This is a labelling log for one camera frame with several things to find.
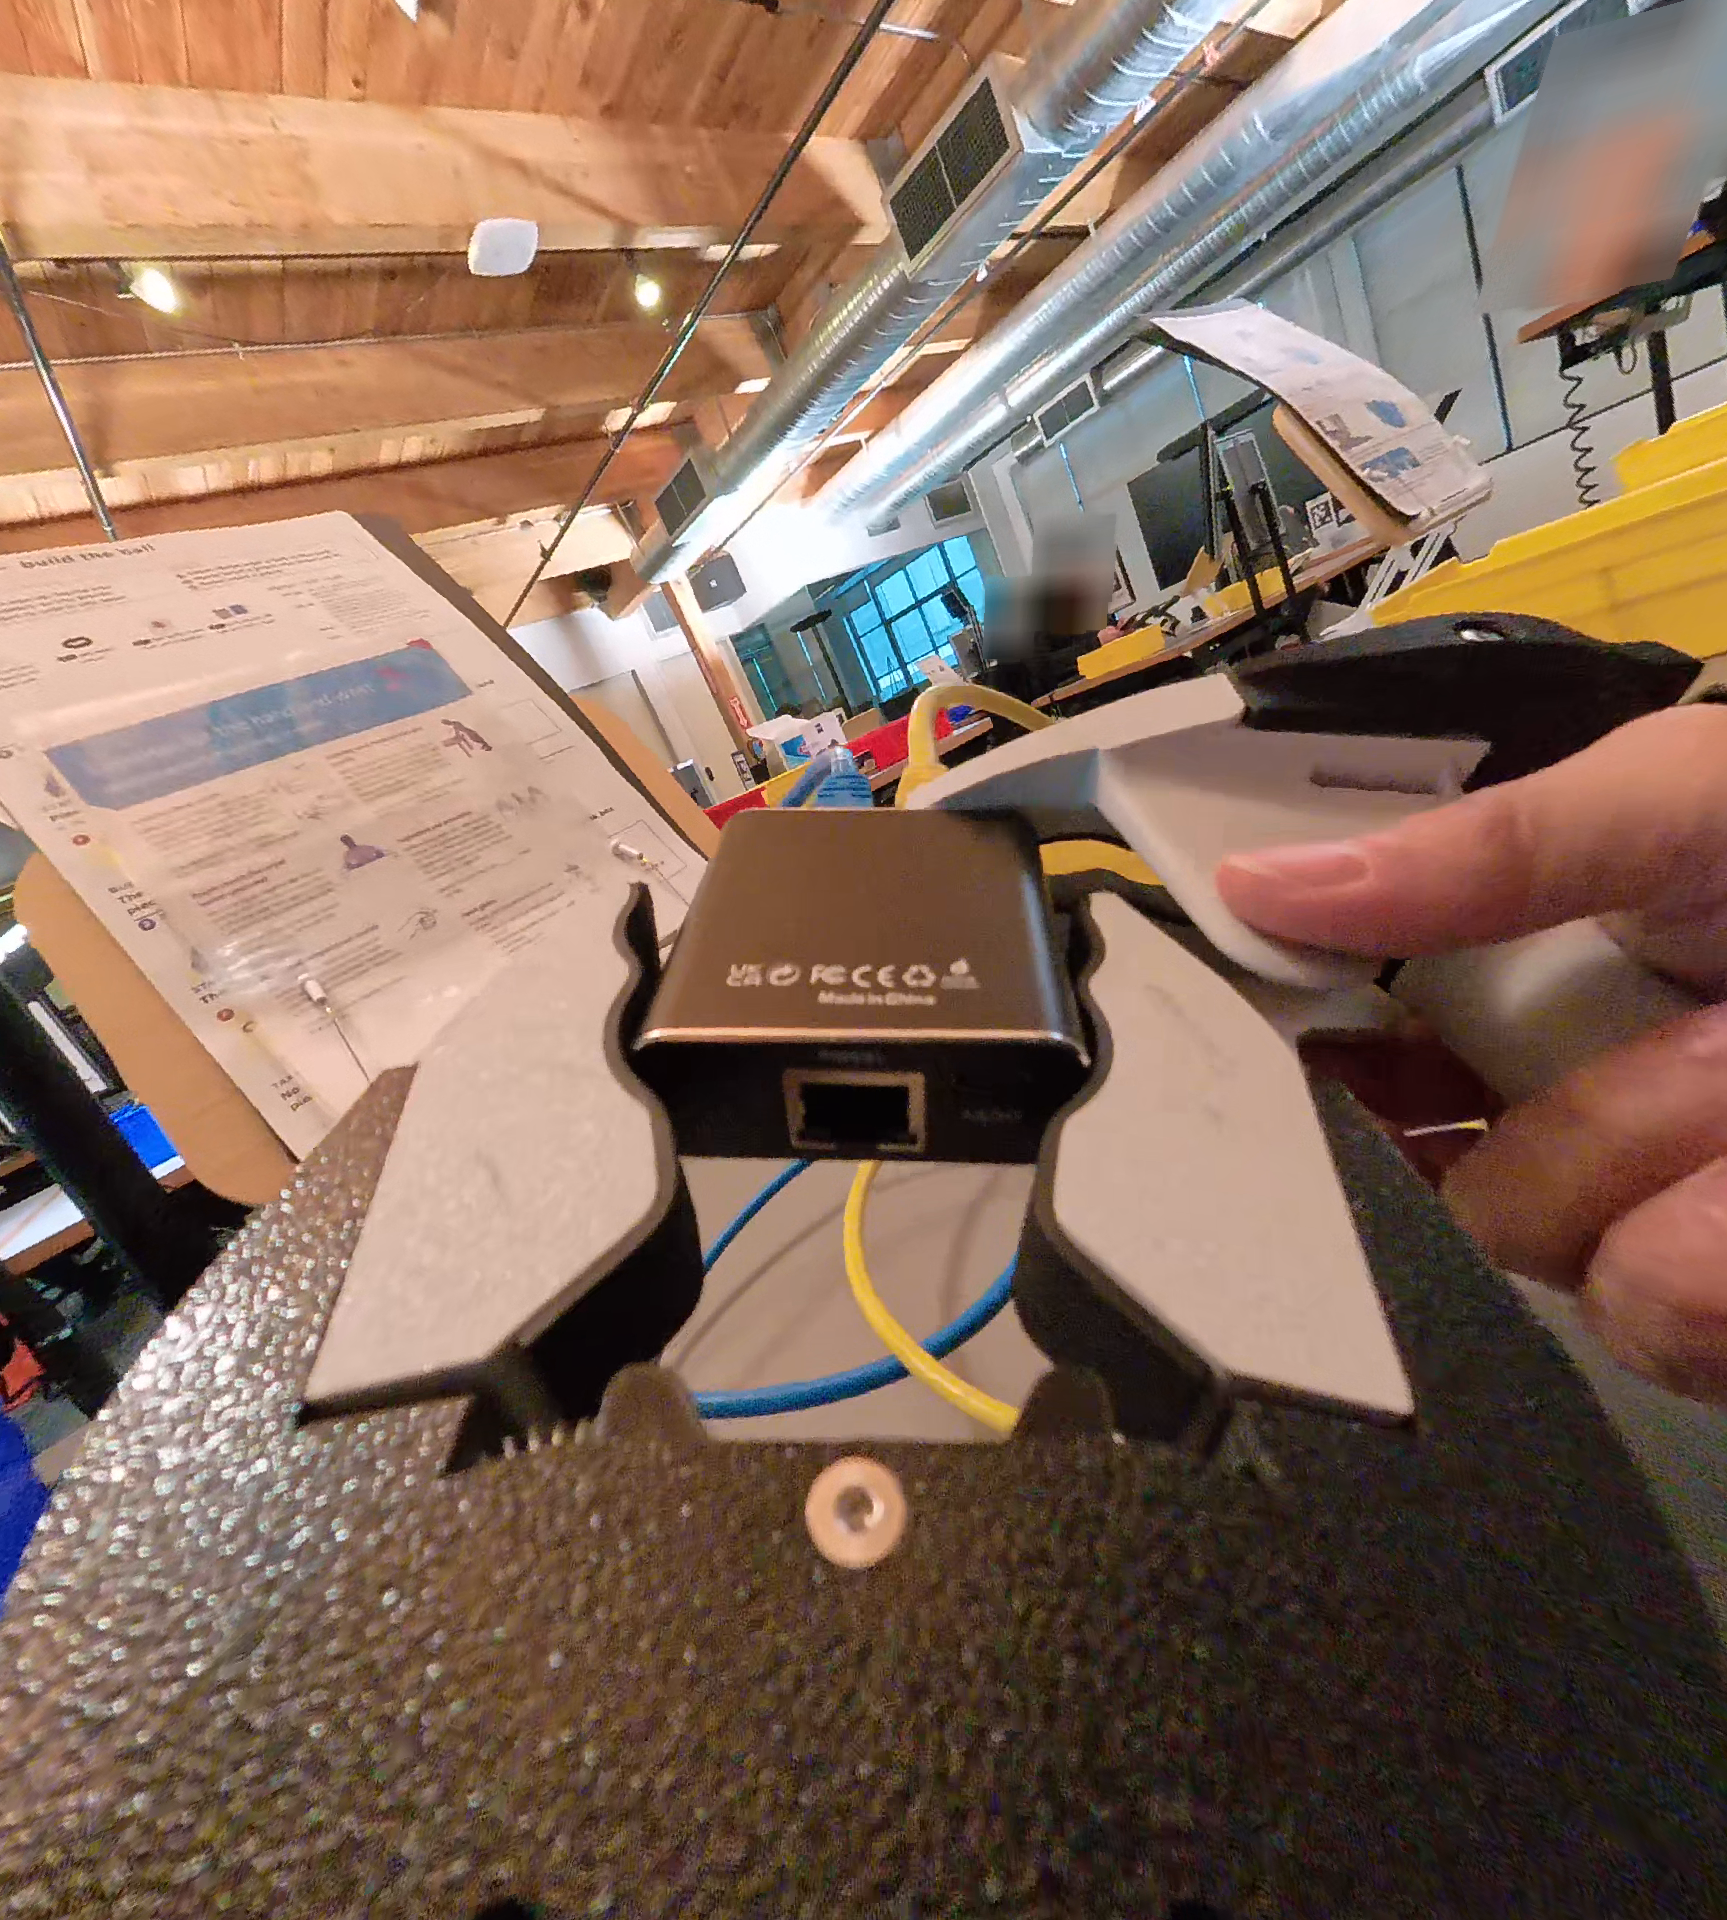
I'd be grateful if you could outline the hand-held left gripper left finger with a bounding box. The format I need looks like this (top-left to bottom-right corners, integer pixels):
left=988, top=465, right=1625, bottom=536
left=300, top=883, right=708, bottom=1430

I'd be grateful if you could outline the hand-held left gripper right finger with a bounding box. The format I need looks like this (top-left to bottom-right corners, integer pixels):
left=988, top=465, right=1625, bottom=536
left=1014, top=901, right=1418, bottom=1438

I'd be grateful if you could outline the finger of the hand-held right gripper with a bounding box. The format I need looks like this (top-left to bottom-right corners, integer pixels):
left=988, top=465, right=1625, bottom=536
left=1100, top=739, right=1495, bottom=997
left=938, top=675, right=1256, bottom=821

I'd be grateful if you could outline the yellow network cable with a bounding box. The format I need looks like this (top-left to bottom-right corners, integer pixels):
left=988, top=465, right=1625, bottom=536
left=840, top=683, right=1180, bottom=1441

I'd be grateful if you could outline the blue network cable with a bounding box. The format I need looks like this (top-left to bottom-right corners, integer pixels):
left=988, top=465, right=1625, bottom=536
left=690, top=743, right=1028, bottom=1425

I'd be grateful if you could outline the black network adapter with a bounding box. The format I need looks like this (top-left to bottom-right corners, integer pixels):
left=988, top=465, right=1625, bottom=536
left=630, top=810, right=1094, bottom=1164

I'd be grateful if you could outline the grey desk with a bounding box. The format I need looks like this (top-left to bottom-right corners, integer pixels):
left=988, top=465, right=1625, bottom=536
left=1537, top=644, right=1727, bottom=1920

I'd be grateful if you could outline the person's right hand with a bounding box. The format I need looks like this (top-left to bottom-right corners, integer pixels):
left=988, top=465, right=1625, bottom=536
left=1220, top=696, right=1727, bottom=1428

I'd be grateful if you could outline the printed instruction sheet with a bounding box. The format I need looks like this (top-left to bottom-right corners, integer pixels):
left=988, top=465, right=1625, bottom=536
left=0, top=513, right=708, bottom=1159

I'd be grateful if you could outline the coiled black cable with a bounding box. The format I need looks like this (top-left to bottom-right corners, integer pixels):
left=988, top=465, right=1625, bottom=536
left=1559, top=360, right=1615, bottom=513

